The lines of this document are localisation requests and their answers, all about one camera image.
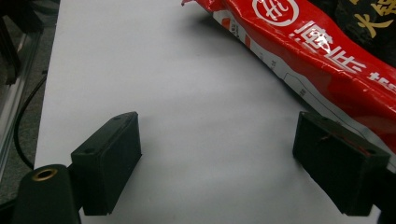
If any aluminium rail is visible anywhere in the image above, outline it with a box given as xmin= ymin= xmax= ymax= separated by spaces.
xmin=0 ymin=31 xmax=43 ymax=181

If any black cable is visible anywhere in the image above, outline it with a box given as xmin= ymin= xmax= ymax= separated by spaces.
xmin=13 ymin=73 xmax=48 ymax=171

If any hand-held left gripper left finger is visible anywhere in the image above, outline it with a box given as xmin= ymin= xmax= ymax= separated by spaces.
xmin=70 ymin=111 xmax=143 ymax=217

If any black metal stand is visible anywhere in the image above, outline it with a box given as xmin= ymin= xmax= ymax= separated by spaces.
xmin=0 ymin=0 xmax=60 ymax=86

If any red and black noodle packet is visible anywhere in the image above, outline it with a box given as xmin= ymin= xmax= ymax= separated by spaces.
xmin=181 ymin=0 xmax=396 ymax=174

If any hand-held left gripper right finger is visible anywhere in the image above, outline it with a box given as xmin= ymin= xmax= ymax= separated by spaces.
xmin=292 ymin=111 xmax=391 ymax=217

